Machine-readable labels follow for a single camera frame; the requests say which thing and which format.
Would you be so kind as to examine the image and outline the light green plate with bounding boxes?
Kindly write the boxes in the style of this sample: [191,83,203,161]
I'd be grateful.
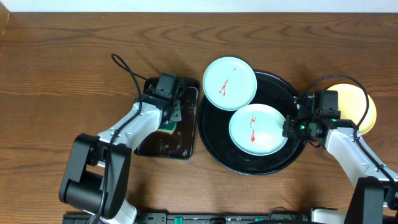
[203,57,257,111]
[229,104,287,156]

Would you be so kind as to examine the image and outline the black cable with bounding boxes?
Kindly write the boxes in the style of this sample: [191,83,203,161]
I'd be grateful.
[93,53,149,224]
[298,74,398,194]

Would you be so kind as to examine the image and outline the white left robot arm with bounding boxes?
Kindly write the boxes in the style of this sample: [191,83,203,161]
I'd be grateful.
[58,96,180,223]

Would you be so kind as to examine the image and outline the black rectangular water tray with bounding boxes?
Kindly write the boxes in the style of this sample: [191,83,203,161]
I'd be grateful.
[134,78,200,159]

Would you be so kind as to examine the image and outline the green yellow sponge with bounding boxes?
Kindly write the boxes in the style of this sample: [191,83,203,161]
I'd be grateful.
[157,121,177,134]

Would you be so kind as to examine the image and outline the left black cable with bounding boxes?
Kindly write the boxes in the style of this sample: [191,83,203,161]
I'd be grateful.
[93,53,149,224]

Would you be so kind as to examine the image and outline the yellow plate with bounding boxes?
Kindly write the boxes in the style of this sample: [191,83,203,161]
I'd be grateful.
[328,83,377,134]

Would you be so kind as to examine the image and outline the right black cable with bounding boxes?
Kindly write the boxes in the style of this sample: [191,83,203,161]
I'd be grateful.
[298,74,398,194]

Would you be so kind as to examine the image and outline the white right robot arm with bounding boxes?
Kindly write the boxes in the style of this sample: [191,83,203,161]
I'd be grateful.
[282,117,397,223]

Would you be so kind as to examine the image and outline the black round tray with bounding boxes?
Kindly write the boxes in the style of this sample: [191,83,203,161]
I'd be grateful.
[197,70,305,175]

